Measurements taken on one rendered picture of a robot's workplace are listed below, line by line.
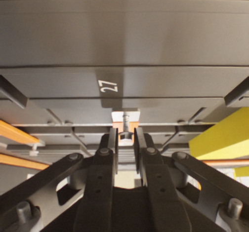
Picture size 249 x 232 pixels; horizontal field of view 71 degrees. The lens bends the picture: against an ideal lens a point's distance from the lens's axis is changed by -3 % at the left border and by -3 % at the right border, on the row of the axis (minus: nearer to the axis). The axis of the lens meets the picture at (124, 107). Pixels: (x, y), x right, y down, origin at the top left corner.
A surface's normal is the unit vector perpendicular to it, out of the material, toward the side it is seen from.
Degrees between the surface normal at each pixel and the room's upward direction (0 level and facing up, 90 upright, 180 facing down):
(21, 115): 0
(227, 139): 90
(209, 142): 90
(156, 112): 0
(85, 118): 0
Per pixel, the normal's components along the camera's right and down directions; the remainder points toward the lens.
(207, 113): 0.01, 0.92
